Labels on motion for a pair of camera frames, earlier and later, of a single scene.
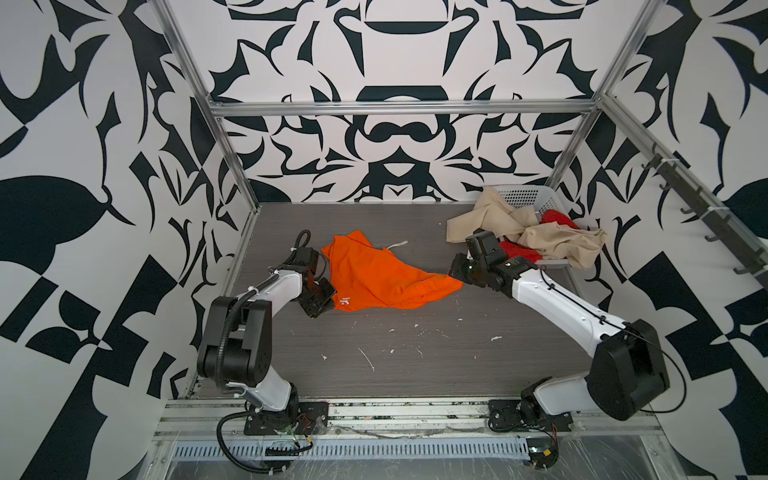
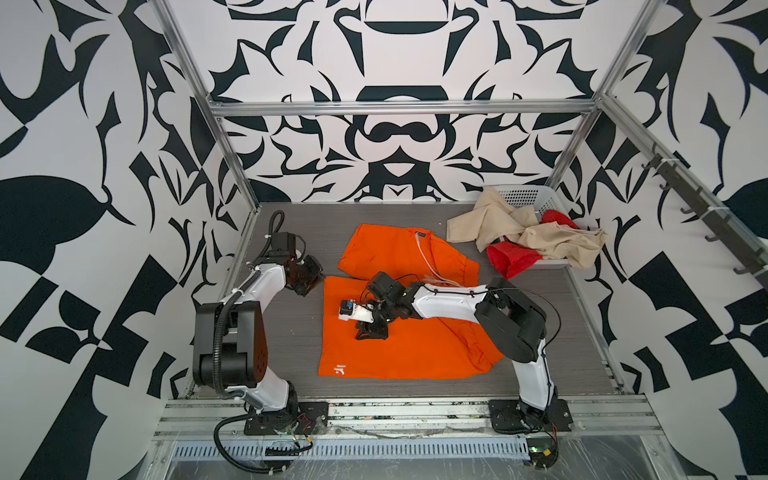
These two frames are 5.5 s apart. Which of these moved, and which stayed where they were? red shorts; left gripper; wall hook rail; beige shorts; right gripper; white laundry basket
Moved: right gripper; left gripper
Stayed: wall hook rail; red shorts; white laundry basket; beige shorts
